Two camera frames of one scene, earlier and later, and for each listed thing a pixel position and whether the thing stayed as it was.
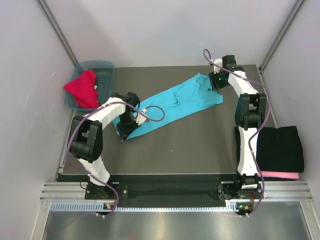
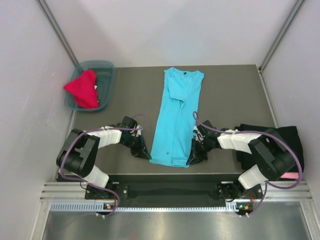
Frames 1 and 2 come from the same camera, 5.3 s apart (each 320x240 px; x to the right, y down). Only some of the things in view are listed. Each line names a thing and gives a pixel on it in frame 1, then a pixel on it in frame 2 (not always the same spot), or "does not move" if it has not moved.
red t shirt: x=84 y=89 does not move
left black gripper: x=124 y=133 -> x=140 y=151
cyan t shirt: x=183 y=97 -> x=174 y=141
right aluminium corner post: x=281 y=35 does not move
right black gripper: x=212 y=77 -> x=196 y=156
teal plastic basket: x=104 y=72 does not move
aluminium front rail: x=276 y=190 does not move
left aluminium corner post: x=42 y=4 does not move
